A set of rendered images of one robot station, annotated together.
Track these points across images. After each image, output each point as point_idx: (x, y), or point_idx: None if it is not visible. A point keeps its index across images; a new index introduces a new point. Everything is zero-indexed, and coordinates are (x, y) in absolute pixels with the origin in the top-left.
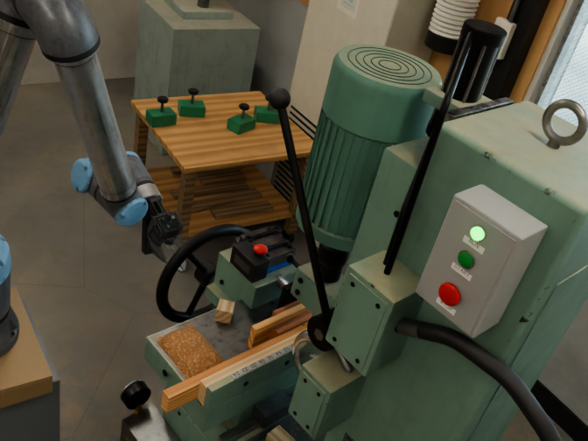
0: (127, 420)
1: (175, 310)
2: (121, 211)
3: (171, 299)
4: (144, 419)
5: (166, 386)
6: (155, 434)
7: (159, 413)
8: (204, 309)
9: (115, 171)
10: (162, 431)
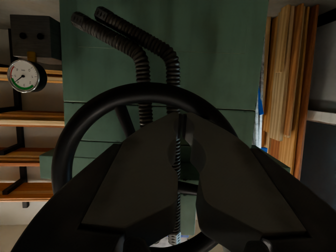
0: (19, 57)
1: (90, 126)
2: None
3: None
4: (41, 59)
5: (63, 104)
6: (52, 62)
7: (58, 60)
8: (154, 102)
9: None
10: (60, 62)
